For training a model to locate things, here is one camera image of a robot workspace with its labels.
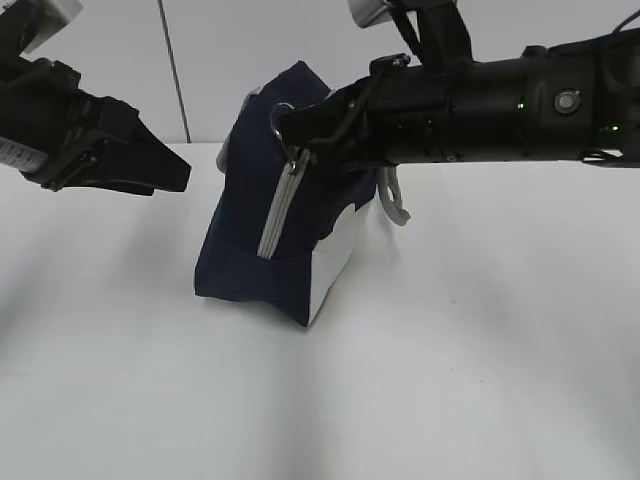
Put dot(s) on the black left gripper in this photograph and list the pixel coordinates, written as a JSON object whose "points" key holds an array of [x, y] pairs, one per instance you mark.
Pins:
{"points": [[58, 135]]}

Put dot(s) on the navy and white lunch bag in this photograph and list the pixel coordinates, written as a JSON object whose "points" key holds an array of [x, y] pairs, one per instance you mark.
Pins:
{"points": [[281, 235]]}

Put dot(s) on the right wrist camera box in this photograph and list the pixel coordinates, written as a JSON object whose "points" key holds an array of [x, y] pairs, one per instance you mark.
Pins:
{"points": [[369, 13]]}

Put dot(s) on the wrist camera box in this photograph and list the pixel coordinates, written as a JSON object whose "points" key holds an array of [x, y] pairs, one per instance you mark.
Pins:
{"points": [[369, 13], [48, 18]]}

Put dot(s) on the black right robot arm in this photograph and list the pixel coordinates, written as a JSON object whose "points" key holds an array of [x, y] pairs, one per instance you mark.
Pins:
{"points": [[571, 102]]}

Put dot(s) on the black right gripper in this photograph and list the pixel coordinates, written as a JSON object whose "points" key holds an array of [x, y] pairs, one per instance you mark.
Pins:
{"points": [[395, 115]]}

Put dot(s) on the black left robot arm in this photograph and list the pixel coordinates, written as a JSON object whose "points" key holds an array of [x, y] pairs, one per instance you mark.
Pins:
{"points": [[20, 55]]}

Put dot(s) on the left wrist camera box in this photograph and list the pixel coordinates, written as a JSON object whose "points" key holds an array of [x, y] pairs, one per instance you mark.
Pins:
{"points": [[48, 18]]}

